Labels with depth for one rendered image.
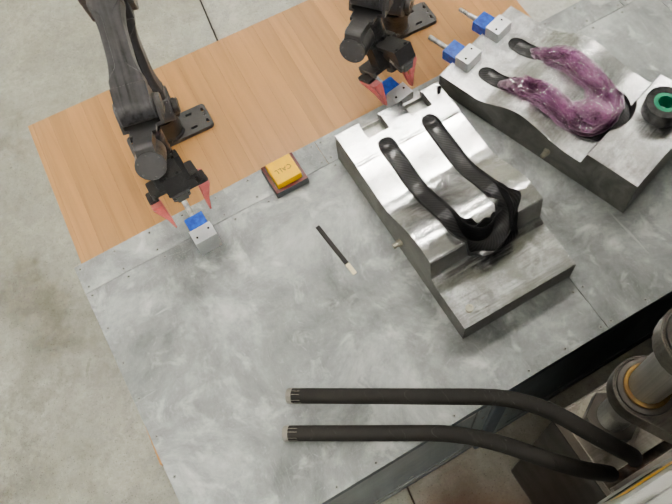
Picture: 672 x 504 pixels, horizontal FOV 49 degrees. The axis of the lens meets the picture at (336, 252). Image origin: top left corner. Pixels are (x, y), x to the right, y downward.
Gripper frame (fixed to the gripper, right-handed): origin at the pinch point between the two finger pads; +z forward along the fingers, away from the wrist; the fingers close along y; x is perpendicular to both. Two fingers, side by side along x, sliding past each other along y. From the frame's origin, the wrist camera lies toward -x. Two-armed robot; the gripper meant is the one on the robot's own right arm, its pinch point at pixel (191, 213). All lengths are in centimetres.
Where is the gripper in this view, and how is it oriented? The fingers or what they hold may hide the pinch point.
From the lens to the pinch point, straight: 153.8
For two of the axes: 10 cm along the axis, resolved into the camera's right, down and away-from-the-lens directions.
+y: 8.6, -4.9, 1.5
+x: -4.0, -4.6, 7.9
